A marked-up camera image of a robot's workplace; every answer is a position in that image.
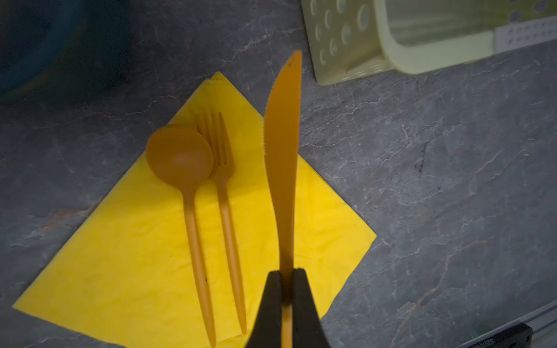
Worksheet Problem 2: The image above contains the orange plastic spoon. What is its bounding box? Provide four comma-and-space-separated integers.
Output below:
146, 125, 216, 347

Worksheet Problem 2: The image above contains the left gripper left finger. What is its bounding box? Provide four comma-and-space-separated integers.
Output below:
245, 271, 282, 348

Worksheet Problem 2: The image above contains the yellow paper napkin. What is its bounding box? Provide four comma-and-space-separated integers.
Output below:
14, 73, 377, 347

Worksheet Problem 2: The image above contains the dark teal plastic tray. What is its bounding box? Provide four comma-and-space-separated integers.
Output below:
1, 0, 131, 104

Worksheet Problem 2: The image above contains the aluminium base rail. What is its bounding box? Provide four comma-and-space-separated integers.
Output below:
458, 300, 556, 348

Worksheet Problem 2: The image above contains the light green plastic basket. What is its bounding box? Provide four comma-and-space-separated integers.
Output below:
301, 0, 556, 86

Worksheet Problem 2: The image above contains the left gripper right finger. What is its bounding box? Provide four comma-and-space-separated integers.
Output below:
292, 268, 331, 348

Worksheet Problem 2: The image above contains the orange plastic knife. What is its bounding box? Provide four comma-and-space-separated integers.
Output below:
263, 50, 303, 347

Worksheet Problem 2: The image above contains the orange plastic fork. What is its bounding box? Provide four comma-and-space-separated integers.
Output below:
195, 113, 247, 334

